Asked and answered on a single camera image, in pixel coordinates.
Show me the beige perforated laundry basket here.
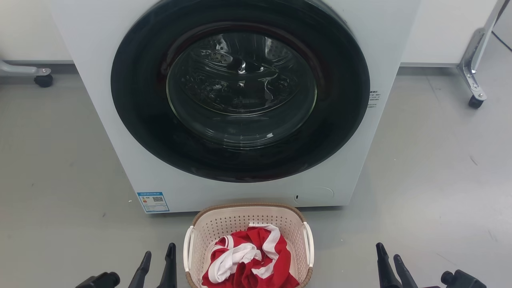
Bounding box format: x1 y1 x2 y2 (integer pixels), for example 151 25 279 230
183 202 315 288

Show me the blue energy label sticker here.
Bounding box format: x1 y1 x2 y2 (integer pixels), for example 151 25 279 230
137 192 170 213

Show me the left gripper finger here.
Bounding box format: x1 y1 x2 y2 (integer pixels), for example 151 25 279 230
128 251 152 288
157 242 178 288

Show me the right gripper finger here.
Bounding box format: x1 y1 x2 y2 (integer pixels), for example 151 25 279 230
375 242 402 288
393 254 419 288

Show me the black floor cable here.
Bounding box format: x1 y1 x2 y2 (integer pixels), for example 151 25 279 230
491 30 512 52

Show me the red and white garment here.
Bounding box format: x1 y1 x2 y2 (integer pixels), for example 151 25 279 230
201 223 300 288

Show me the round dark glass washer door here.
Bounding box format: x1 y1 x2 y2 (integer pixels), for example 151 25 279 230
111 0 370 183

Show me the silver stand frame with caster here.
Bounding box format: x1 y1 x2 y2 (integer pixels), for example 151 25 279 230
457 0 512 109

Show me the grey stand leg with caster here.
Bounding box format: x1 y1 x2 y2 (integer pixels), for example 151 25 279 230
0 60 54 88

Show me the white front-load washing machine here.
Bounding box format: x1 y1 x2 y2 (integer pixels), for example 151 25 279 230
52 0 420 214

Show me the white drain filter cover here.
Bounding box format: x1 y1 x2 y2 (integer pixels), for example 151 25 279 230
294 186 334 207

